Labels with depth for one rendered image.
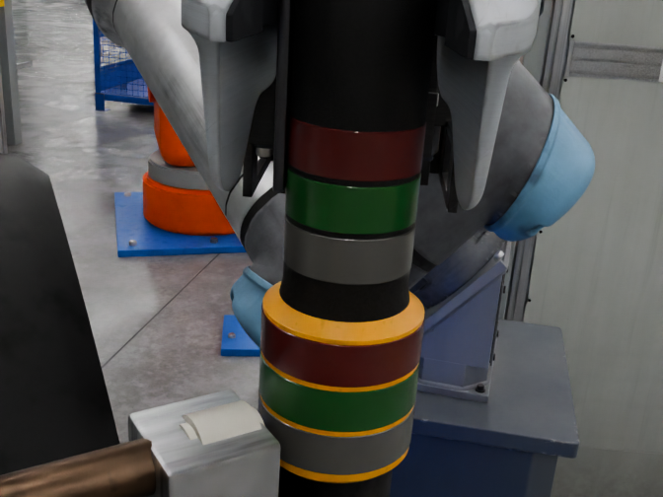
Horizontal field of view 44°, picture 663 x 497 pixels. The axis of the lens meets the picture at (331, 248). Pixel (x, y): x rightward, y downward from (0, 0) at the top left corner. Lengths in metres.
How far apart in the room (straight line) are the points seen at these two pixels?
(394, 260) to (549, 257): 1.98
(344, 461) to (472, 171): 0.08
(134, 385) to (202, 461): 2.78
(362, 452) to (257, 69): 0.10
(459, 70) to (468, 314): 0.76
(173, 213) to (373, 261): 4.03
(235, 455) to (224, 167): 0.07
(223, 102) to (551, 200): 0.29
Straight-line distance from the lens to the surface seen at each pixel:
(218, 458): 0.20
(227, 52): 0.19
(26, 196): 0.34
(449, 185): 0.27
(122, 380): 3.01
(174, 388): 2.95
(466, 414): 0.98
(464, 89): 0.21
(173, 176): 4.20
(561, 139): 0.46
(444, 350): 0.99
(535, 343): 1.18
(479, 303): 0.96
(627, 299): 2.27
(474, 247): 0.97
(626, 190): 2.16
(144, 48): 0.62
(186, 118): 0.56
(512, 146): 0.44
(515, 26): 0.17
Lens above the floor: 1.51
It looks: 21 degrees down
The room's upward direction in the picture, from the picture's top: 4 degrees clockwise
